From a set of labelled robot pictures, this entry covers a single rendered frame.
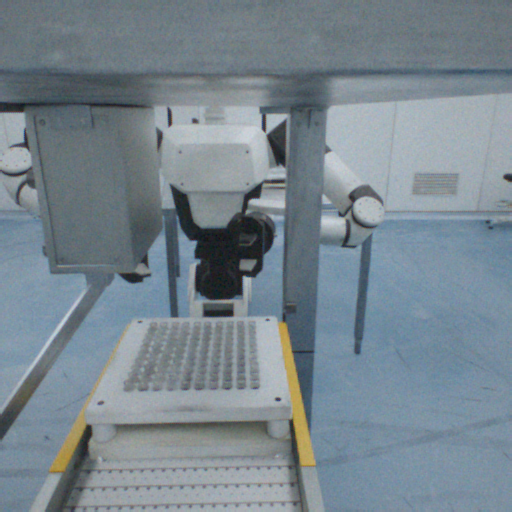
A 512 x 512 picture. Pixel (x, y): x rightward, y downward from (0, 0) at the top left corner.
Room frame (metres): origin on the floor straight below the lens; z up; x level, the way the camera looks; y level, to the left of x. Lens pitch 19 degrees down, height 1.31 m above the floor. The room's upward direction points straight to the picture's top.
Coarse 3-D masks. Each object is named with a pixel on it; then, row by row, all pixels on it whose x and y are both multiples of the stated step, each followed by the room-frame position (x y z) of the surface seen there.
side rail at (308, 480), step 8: (296, 448) 0.42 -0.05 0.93; (296, 456) 0.41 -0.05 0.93; (296, 464) 0.41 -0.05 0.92; (304, 472) 0.37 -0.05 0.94; (312, 472) 0.37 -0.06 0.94; (304, 480) 0.36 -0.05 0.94; (312, 480) 0.36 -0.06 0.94; (304, 488) 0.35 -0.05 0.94; (312, 488) 0.35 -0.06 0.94; (304, 496) 0.35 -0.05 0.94; (312, 496) 0.34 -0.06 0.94; (320, 496) 0.34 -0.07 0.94; (304, 504) 0.35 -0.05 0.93; (312, 504) 0.33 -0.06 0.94; (320, 504) 0.33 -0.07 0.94
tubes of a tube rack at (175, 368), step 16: (160, 336) 0.59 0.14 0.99; (176, 336) 0.59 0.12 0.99; (192, 336) 0.59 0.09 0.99; (208, 336) 0.59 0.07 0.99; (240, 336) 0.59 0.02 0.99; (160, 352) 0.56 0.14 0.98; (176, 352) 0.54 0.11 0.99; (192, 352) 0.55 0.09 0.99; (208, 352) 0.54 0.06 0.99; (224, 352) 0.54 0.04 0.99; (240, 352) 0.55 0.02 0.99; (144, 368) 0.50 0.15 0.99; (160, 368) 0.50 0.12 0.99; (176, 368) 0.50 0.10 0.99; (192, 368) 0.50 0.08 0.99; (224, 368) 0.50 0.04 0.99; (240, 368) 0.50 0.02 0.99
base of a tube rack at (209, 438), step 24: (120, 432) 0.44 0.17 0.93; (144, 432) 0.44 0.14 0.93; (168, 432) 0.44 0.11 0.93; (192, 432) 0.44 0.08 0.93; (216, 432) 0.44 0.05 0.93; (240, 432) 0.44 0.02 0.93; (264, 432) 0.44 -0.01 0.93; (288, 432) 0.44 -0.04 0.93; (96, 456) 0.42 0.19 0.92; (120, 456) 0.43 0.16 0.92; (144, 456) 0.43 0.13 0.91; (168, 456) 0.43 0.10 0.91; (192, 456) 0.43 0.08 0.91; (216, 456) 0.43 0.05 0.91
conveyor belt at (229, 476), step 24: (240, 456) 0.43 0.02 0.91; (264, 456) 0.43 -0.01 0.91; (288, 456) 0.43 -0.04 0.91; (96, 480) 0.40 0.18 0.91; (120, 480) 0.40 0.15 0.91; (144, 480) 0.40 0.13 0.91; (168, 480) 0.40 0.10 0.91; (192, 480) 0.40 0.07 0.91; (216, 480) 0.39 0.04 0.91; (240, 480) 0.39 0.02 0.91; (264, 480) 0.39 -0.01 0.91; (288, 480) 0.39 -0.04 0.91; (72, 504) 0.36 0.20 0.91; (96, 504) 0.36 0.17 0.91; (120, 504) 0.36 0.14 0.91; (144, 504) 0.36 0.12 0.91; (168, 504) 0.36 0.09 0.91; (192, 504) 0.36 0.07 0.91; (216, 504) 0.36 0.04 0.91; (240, 504) 0.36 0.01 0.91; (264, 504) 0.36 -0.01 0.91; (288, 504) 0.36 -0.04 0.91
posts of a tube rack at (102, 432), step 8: (96, 424) 0.43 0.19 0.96; (104, 424) 0.43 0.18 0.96; (112, 424) 0.44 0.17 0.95; (272, 424) 0.44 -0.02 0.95; (280, 424) 0.43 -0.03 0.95; (96, 432) 0.43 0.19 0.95; (104, 432) 0.43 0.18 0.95; (112, 432) 0.43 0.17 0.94; (272, 432) 0.44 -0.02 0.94; (280, 432) 0.43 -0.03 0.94; (96, 440) 0.43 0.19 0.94; (104, 440) 0.43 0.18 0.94
